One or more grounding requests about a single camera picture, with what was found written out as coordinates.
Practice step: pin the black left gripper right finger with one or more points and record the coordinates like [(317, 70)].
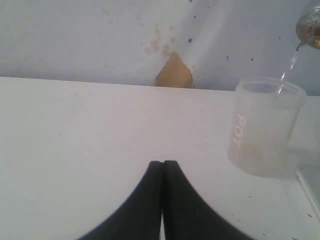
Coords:
[(186, 216)]

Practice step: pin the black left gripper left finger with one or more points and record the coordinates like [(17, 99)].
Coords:
[(140, 216)]

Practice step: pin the translucent plastic container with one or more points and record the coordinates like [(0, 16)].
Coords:
[(265, 112)]

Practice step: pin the clear plastic dome lid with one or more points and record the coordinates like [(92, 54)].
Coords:
[(308, 25)]

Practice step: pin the white plastic tray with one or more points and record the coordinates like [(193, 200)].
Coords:
[(309, 177)]

